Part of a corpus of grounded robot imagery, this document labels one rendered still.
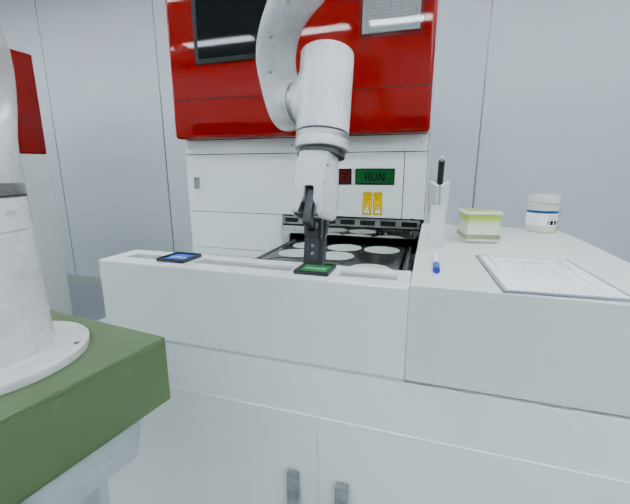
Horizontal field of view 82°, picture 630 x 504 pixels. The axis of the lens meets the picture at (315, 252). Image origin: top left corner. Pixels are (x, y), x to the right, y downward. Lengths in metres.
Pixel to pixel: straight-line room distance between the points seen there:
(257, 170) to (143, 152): 2.34
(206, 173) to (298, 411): 0.92
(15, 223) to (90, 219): 3.54
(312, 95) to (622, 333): 0.50
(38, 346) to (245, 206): 0.88
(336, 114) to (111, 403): 0.47
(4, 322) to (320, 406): 0.43
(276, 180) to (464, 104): 1.68
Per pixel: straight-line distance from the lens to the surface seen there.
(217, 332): 0.65
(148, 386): 0.52
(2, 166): 0.49
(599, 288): 0.60
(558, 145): 2.70
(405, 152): 1.12
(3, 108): 0.56
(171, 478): 0.89
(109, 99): 3.76
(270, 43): 0.65
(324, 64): 0.59
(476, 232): 0.85
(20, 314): 0.50
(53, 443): 0.47
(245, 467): 0.77
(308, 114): 0.57
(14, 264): 0.49
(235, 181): 1.28
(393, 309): 0.53
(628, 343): 0.58
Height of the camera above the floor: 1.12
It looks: 13 degrees down
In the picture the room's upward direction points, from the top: straight up
